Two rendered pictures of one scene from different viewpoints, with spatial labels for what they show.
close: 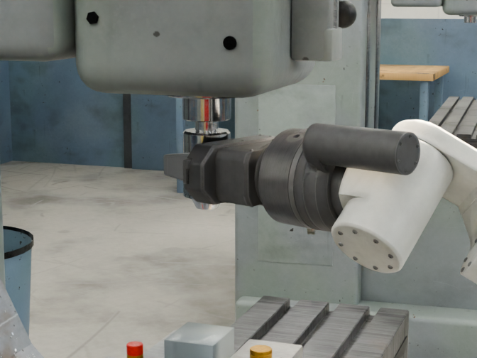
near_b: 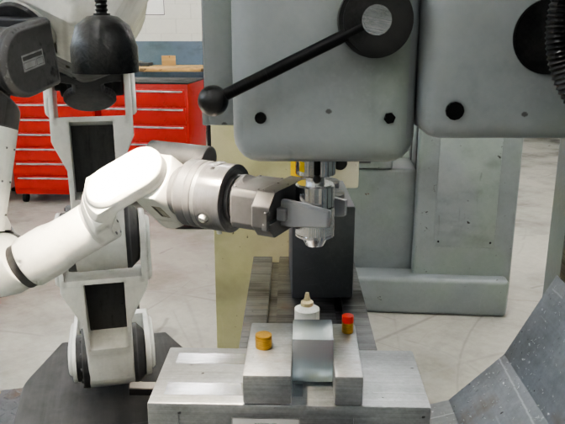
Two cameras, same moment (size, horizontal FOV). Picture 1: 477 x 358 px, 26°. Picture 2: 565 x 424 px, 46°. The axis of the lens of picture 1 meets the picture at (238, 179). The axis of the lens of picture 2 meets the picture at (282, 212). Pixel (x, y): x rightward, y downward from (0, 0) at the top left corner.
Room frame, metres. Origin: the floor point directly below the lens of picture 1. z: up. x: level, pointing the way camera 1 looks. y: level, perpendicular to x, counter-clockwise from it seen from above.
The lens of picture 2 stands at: (1.73, -0.25, 1.45)
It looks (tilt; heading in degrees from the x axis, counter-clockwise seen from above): 16 degrees down; 162
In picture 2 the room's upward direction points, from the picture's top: straight up
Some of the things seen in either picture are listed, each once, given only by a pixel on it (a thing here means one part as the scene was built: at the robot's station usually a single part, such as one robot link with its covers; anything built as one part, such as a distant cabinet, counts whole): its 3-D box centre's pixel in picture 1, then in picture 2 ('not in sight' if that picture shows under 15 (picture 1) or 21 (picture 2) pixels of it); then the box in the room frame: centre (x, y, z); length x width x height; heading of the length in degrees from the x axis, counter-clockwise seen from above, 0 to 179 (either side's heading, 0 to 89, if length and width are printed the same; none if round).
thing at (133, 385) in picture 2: not in sight; (145, 388); (0.91, -0.17, 0.98); 0.04 x 0.02 x 0.02; 70
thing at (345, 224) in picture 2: not in sight; (319, 232); (0.49, 0.24, 1.03); 0.22 x 0.12 x 0.20; 163
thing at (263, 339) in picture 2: (260, 357); (263, 340); (0.96, -0.02, 1.05); 0.02 x 0.02 x 0.02
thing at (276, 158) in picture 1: (275, 176); (248, 202); (0.94, -0.03, 1.23); 0.13 x 0.12 x 0.10; 136
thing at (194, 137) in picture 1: (206, 135); (315, 187); (1.01, 0.03, 1.26); 0.05 x 0.05 x 0.01
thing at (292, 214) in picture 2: not in sight; (303, 216); (1.03, 0.01, 1.24); 0.06 x 0.02 x 0.03; 46
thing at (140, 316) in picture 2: not in sight; (112, 346); (0.16, -0.18, 0.68); 0.21 x 0.20 x 0.13; 175
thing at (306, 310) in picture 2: not in sight; (307, 324); (0.81, 0.10, 0.99); 0.04 x 0.04 x 0.11
